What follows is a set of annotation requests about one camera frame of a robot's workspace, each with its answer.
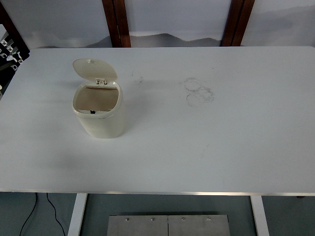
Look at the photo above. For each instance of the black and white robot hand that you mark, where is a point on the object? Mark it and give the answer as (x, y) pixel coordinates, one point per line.
(11, 57)

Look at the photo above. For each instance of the cream plastic trash can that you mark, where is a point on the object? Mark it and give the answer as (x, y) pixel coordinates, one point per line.
(99, 102)

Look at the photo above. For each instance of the left white table leg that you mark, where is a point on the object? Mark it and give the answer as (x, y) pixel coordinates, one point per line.
(77, 214)

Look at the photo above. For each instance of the white table leg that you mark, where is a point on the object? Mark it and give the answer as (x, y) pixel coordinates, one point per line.
(259, 216)
(77, 214)

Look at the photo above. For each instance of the right white table leg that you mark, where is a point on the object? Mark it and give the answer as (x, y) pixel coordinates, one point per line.
(259, 216)

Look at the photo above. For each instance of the dark brown frame far left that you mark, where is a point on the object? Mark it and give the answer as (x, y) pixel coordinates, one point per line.
(6, 21)

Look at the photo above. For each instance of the left brown wooden frame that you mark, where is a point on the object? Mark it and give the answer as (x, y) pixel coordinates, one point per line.
(116, 18)

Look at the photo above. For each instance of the brown wooden frame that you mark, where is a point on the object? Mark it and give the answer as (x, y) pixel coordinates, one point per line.
(116, 18)
(236, 23)

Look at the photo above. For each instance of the right brown wooden frame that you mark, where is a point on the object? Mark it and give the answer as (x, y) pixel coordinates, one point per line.
(236, 23)

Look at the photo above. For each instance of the steel base plate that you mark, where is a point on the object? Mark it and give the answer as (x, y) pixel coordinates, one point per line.
(168, 225)

